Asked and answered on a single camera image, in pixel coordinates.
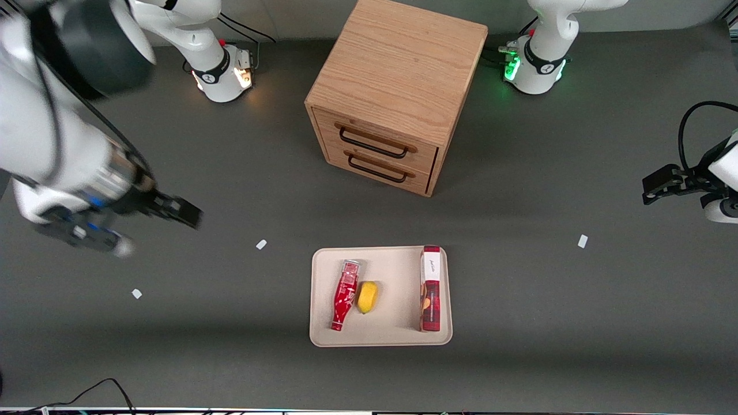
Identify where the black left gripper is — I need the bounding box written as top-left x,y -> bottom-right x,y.
642,163 -> 718,206

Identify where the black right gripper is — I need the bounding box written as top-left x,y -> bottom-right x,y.
112,173 -> 204,231

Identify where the red ketchup bottle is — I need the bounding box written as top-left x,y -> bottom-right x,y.
330,259 -> 364,333

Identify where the beige plastic tray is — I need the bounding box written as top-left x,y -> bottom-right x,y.
310,246 -> 453,348

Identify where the wooden drawer front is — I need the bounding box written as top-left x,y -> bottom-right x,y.
313,107 -> 440,175
323,141 -> 434,195

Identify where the yellow lemon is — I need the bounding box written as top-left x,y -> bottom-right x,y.
357,281 -> 379,315

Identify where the red and white carton box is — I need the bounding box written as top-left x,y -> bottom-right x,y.
419,246 -> 443,333

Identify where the wooden drawer cabinet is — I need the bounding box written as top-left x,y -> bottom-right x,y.
304,0 -> 489,198

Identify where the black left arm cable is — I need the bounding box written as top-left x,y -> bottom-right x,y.
678,101 -> 738,171

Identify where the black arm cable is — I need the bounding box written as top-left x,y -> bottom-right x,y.
678,101 -> 738,171
29,12 -> 156,179

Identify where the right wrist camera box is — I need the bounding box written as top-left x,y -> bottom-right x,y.
33,206 -> 137,259

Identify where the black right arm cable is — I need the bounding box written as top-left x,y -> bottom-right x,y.
29,12 -> 156,179

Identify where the black right base cable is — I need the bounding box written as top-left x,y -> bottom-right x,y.
217,12 -> 276,69

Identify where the black base cable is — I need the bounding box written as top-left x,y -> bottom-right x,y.
217,12 -> 276,69
483,17 -> 540,65

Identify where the black floor cable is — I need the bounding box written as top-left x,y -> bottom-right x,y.
0,378 -> 137,415

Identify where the black drawer handle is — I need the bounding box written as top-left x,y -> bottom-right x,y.
348,154 -> 408,184
339,127 -> 409,159

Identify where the black left base cable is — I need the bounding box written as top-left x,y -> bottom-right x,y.
483,17 -> 540,65

